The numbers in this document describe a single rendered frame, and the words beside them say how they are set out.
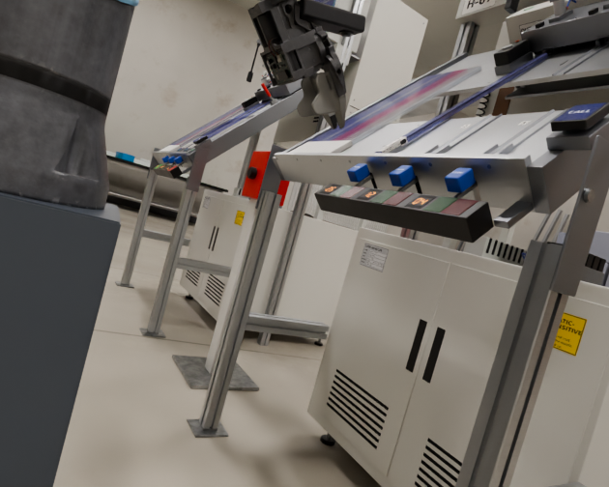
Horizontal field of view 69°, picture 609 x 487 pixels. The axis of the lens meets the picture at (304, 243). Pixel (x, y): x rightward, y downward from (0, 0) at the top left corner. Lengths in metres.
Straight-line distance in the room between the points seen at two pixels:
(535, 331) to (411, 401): 0.56
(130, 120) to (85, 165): 8.29
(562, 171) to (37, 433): 0.59
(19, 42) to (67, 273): 0.18
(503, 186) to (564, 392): 0.40
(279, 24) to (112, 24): 0.31
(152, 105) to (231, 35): 2.01
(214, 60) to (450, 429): 8.52
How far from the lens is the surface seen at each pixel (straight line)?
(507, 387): 0.56
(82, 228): 0.38
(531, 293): 0.56
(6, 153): 0.40
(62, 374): 0.41
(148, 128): 8.72
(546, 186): 0.58
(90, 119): 0.44
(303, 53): 0.70
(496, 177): 0.61
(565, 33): 1.14
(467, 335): 0.97
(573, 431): 0.87
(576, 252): 0.56
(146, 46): 8.95
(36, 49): 0.42
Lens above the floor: 0.59
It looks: 3 degrees down
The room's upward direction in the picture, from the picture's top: 16 degrees clockwise
